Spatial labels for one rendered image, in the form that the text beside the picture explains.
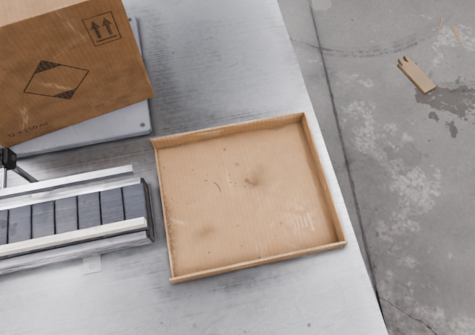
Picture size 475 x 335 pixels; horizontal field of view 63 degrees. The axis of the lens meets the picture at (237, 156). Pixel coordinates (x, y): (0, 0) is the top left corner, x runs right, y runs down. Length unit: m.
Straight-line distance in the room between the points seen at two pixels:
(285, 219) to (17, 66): 0.50
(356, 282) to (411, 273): 0.95
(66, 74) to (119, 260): 0.33
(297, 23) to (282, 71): 1.24
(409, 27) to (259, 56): 1.43
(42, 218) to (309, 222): 0.46
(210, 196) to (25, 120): 0.36
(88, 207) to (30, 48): 0.27
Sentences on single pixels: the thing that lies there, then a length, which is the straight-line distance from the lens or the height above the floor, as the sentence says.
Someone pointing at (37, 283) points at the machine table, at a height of 0.83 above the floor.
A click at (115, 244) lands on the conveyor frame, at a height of 0.88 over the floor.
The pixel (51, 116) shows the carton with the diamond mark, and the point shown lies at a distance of 0.80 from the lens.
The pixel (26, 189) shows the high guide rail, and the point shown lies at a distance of 0.67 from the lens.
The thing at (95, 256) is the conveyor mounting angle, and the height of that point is 0.83.
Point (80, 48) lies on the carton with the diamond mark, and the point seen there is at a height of 1.04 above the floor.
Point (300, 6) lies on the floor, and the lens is 2.17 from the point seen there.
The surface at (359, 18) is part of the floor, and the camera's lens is 2.18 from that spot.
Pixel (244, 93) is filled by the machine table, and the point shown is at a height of 0.83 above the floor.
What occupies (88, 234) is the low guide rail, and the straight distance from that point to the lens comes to 0.67.
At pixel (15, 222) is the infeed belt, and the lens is 0.76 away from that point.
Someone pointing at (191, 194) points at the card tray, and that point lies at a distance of 0.73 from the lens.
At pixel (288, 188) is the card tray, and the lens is 0.74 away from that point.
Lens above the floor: 1.52
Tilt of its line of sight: 66 degrees down
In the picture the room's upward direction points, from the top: straight up
